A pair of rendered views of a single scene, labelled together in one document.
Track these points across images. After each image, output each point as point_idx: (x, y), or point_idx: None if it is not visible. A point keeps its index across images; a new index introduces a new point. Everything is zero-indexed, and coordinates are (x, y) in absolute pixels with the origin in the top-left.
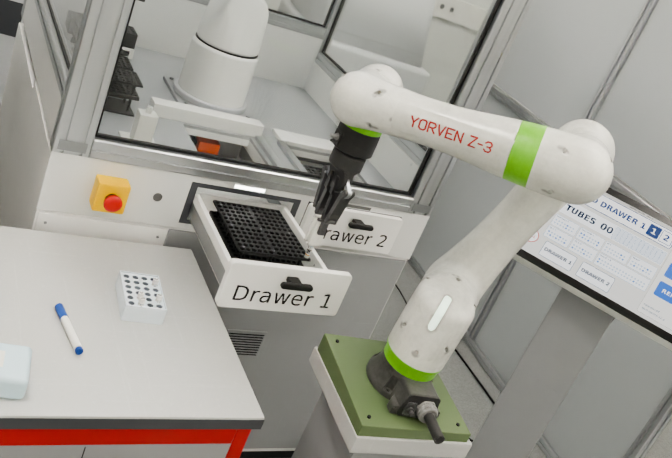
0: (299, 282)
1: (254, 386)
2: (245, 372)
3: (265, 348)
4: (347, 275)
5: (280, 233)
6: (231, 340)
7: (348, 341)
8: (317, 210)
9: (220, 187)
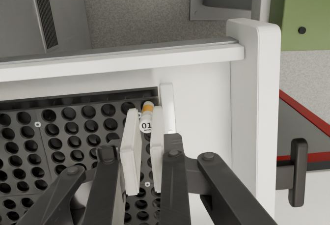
0: (291, 171)
1: None
2: (56, 1)
3: None
4: (279, 45)
5: (51, 147)
6: (49, 41)
7: (300, 3)
8: (124, 203)
9: None
